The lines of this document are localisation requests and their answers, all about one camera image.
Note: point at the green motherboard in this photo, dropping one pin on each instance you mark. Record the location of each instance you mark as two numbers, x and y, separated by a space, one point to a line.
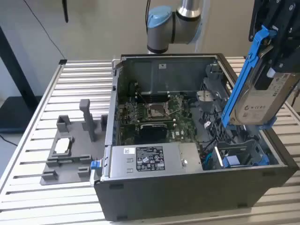
182 131

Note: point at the black antenna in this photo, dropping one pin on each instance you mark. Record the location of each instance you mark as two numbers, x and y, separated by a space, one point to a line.
65 11

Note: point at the grey plastic drive cage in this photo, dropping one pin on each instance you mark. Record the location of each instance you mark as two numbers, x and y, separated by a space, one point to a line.
211 110

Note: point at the hard disk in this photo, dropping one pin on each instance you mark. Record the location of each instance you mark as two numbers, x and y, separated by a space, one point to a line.
256 105

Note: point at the CPU socket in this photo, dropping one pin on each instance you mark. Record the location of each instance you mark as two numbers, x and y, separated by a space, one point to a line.
155 112

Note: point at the grey parts rack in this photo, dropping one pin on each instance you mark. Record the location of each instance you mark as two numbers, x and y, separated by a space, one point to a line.
77 131

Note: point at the black graphics card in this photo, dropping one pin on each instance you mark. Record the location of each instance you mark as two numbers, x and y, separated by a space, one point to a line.
153 133

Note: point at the black open PC case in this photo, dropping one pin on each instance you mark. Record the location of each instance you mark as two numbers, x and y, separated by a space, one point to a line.
178 197

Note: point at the blue case latch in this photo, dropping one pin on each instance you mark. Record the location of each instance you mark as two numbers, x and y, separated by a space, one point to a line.
95 164

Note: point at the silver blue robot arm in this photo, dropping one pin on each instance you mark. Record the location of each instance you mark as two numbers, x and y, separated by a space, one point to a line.
161 32

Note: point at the thin locking lever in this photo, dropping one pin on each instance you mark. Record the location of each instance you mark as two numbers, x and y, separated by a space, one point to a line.
143 97

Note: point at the blue disk carrier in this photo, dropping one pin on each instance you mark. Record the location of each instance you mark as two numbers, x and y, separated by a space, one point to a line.
230 162

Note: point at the silver power supply unit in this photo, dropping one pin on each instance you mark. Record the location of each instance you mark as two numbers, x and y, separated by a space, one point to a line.
154 159

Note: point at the black monitor stand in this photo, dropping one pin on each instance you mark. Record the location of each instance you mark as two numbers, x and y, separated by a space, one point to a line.
14 93

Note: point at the silver CPU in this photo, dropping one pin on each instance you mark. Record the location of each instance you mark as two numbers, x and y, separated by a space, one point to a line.
62 145

